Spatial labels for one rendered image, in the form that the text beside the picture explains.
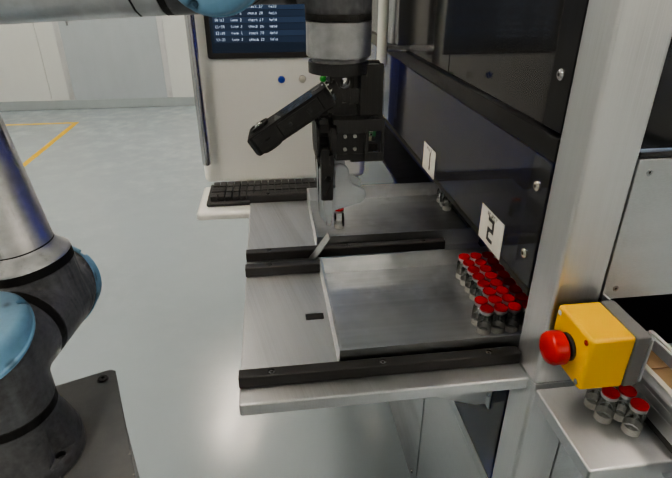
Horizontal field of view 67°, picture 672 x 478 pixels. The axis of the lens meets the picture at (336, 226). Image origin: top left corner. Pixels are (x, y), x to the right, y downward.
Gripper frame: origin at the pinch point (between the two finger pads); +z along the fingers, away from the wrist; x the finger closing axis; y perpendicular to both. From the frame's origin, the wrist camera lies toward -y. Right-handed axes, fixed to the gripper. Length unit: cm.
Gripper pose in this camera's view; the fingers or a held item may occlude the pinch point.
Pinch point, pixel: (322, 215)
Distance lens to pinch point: 68.1
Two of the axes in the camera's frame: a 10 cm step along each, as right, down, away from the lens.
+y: 9.9, -0.6, 1.1
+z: 0.0, 8.9, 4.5
